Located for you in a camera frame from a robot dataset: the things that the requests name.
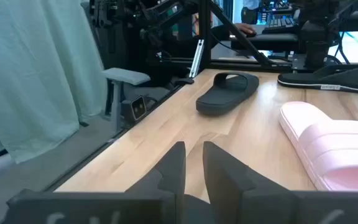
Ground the black flip-flop white stripe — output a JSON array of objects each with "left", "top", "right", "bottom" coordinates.
[{"left": 277, "top": 64, "right": 358, "bottom": 95}]

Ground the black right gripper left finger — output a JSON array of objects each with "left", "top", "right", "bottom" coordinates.
[{"left": 124, "top": 141, "right": 186, "bottom": 224}]

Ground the black computer keyboard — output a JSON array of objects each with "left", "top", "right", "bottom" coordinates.
[{"left": 261, "top": 15, "right": 298, "bottom": 34}]

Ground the office chair grey armrest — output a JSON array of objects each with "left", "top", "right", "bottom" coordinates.
[{"left": 102, "top": 67, "right": 171, "bottom": 131}]

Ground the silver metal bracket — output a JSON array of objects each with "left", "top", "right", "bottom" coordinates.
[{"left": 188, "top": 39, "right": 205, "bottom": 78}]

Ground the black low desk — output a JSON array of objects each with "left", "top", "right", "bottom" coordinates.
[{"left": 230, "top": 32, "right": 300, "bottom": 51}]

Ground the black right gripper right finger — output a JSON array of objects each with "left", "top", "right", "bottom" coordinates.
[{"left": 202, "top": 141, "right": 293, "bottom": 224}]

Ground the small table-level camera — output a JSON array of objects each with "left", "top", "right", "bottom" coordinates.
[{"left": 121, "top": 95, "right": 148, "bottom": 122}]

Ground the person's hand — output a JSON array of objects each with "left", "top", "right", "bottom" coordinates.
[{"left": 233, "top": 23, "right": 257, "bottom": 37}]

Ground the person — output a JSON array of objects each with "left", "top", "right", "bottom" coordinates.
[{"left": 211, "top": 0, "right": 262, "bottom": 41}]

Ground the pink slide sandal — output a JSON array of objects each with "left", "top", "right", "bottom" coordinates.
[{"left": 278, "top": 101, "right": 358, "bottom": 192}]

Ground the pale green curtain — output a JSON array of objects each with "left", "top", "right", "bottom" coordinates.
[{"left": 0, "top": 0, "right": 107, "bottom": 164}]

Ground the black slide sandal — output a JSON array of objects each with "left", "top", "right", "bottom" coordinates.
[{"left": 195, "top": 72, "right": 260, "bottom": 116}]

